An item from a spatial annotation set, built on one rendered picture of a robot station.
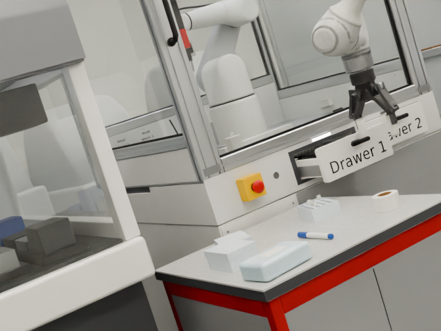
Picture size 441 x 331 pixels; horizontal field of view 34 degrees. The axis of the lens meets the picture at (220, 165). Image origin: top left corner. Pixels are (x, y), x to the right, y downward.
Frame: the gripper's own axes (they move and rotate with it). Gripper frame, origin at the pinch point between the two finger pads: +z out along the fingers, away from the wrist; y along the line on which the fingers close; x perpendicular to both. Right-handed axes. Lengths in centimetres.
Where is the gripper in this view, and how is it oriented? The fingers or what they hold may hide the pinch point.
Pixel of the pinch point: (379, 134)
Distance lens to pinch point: 224.4
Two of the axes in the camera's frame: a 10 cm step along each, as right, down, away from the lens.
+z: 3.0, 9.5, 1.1
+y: -4.8, 0.6, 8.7
